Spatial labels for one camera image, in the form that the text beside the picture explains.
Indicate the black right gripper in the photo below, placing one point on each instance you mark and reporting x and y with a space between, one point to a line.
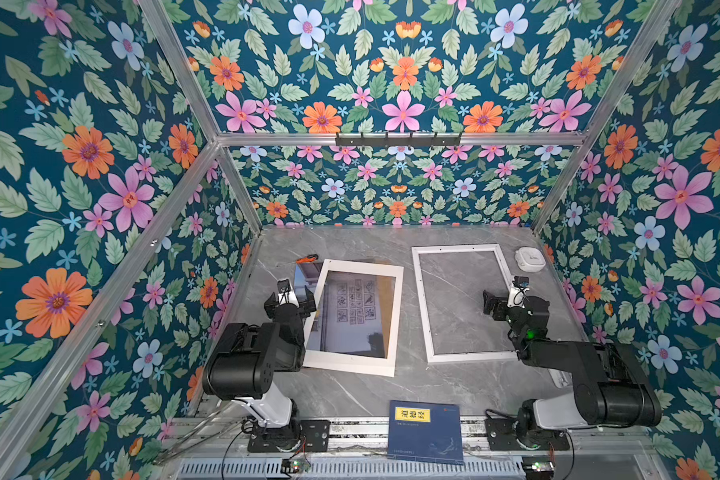
495 304

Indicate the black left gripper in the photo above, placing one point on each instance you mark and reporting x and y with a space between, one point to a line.
303 303

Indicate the white picture frame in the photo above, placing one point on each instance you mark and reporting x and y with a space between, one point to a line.
440 359

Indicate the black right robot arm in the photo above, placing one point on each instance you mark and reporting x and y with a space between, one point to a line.
608 386

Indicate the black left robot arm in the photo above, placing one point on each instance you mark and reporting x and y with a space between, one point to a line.
243 363

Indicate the white round device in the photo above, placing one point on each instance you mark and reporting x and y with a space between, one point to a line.
530 259

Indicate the small circuit board right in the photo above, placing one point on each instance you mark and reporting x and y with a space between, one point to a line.
538 470

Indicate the small circuit board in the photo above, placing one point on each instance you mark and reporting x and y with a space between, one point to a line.
538 470
291 467

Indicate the blue booklet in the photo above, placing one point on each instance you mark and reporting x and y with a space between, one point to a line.
425 432

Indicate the small circuit board left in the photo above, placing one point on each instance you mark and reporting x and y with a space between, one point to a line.
291 467

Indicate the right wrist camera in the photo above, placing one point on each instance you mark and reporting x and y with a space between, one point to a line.
519 288

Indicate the orange handled screwdriver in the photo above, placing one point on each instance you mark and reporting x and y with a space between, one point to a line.
311 258

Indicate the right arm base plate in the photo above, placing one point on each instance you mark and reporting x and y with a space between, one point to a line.
508 434

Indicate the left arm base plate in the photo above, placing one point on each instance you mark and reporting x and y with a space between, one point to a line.
301 435

